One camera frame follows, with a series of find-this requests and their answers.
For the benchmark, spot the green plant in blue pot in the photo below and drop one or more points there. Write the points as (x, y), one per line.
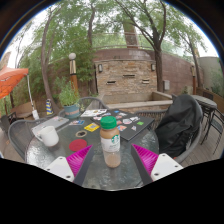
(70, 100)

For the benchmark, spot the green-capped coffee drink bottle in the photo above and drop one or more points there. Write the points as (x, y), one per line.
(110, 143)

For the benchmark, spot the black laptop with stickers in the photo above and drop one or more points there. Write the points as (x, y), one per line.
(128, 125)

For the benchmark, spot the orange patio umbrella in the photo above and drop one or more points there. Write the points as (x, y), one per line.
(11, 80)

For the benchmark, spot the black jacket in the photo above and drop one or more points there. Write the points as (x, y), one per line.
(178, 125)

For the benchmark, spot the black wall lamp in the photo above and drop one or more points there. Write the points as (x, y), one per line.
(153, 67)
(100, 68)

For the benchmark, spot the white sticker sheet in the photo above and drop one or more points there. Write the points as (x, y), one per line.
(91, 112)

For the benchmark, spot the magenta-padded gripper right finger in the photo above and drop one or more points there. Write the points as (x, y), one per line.
(165, 166)

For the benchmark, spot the round grey patio table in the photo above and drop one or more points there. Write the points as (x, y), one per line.
(205, 101)

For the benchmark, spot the silver laptop with stickers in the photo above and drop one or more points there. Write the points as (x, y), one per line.
(50, 124)

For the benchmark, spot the blue yellow striped bollard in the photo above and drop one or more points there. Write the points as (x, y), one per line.
(49, 107)

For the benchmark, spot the wooden lamp post with globe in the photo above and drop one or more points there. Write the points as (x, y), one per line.
(73, 71)

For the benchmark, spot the yellow square card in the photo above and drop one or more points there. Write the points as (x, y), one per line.
(91, 127)

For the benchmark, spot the flat round red coaster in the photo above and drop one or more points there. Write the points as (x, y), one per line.
(78, 145)

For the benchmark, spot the grey metal mesh chair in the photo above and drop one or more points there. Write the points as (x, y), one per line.
(150, 115)
(88, 101)
(20, 133)

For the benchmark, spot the black metal chair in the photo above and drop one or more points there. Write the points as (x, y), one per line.
(216, 125)

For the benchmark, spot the small colourful sticker card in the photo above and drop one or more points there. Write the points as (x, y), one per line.
(77, 122)

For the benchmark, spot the grey wall box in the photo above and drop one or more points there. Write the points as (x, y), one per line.
(166, 85)

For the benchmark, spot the white ceramic mug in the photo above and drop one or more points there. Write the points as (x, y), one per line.
(50, 136)

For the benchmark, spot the wooden bench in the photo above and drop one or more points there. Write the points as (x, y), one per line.
(23, 110)

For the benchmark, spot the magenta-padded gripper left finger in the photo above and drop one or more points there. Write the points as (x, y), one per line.
(60, 167)

